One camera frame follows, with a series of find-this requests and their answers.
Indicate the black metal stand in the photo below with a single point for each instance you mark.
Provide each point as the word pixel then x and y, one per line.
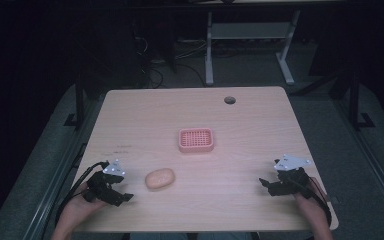
pixel 356 100
pixel 79 100

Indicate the pink soap dish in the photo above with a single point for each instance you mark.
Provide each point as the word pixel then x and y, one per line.
pixel 196 140

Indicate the white metal desk frame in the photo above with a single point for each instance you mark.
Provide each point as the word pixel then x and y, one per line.
pixel 246 30

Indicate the person's right hand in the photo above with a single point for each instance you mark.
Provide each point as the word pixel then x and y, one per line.
pixel 308 206

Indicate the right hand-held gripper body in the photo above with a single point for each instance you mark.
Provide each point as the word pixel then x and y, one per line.
pixel 291 181

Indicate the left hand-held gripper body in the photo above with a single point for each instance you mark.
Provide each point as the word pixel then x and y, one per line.
pixel 100 188

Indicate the person's left hand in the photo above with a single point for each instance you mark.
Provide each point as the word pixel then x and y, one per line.
pixel 80 209

